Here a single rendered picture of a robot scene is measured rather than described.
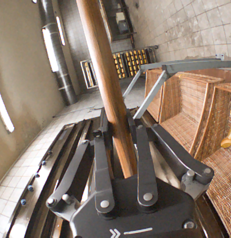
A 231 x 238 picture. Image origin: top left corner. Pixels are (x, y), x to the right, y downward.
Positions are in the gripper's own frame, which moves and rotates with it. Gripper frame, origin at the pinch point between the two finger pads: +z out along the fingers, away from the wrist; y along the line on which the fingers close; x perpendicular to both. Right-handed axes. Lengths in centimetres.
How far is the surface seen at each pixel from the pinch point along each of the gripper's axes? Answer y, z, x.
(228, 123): 60, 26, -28
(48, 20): -118, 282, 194
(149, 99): 14.3, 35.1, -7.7
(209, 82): 48, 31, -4
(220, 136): 55, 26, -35
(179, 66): 31.4, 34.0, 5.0
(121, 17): 83, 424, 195
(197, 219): 24, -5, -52
